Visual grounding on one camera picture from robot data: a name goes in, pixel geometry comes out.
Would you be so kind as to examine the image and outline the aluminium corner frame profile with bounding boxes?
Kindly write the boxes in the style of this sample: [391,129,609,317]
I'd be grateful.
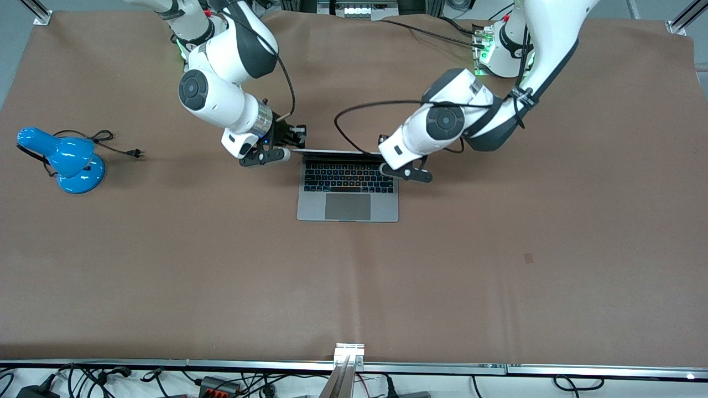
[19,0,53,26]
[667,0,708,37]

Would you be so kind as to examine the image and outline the grey vented equipment box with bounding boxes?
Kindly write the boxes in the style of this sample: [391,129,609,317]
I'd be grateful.
[317,0,400,22]

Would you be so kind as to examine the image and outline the grey connector box orange levers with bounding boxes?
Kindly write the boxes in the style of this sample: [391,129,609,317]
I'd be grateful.
[198,376,242,396]

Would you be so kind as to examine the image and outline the black lamp cable with plug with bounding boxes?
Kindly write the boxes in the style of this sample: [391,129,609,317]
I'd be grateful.
[20,129,145,179]

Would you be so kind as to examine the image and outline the long black braided cable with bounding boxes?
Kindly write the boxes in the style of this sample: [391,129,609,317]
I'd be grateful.
[381,19,487,45]

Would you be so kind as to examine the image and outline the brown table cover cloth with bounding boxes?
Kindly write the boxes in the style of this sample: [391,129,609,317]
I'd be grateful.
[0,10,708,368]

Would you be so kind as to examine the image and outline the grey laptop computer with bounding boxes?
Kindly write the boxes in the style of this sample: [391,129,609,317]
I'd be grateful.
[291,147,400,223]

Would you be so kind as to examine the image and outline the aluminium table edge rail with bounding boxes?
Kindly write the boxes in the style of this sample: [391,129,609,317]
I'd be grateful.
[0,359,708,381]

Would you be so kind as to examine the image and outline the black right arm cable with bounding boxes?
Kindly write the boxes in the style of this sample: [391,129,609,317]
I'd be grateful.
[218,0,297,122]

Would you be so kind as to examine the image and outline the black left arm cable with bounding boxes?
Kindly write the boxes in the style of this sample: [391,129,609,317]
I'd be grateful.
[334,25,538,156]

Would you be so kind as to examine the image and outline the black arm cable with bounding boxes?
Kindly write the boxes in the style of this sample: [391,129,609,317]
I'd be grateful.
[218,0,297,122]
[334,25,538,156]

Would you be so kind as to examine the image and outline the short black cable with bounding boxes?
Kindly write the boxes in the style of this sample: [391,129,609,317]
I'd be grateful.
[440,17,476,35]

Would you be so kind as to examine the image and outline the black power adapter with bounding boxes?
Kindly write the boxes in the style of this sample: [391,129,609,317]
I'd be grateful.
[15,381,60,398]

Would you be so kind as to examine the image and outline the blue desk lamp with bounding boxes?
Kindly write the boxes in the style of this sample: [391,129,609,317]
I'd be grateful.
[15,127,107,195]

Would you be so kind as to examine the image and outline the black power plug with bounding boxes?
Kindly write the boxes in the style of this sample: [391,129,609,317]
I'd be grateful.
[384,376,432,398]

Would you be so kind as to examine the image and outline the aluminium camera mount profile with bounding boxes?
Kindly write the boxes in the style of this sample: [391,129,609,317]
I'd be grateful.
[318,343,366,398]

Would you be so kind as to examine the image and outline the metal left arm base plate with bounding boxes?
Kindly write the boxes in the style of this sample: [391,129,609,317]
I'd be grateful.
[472,22,534,78]

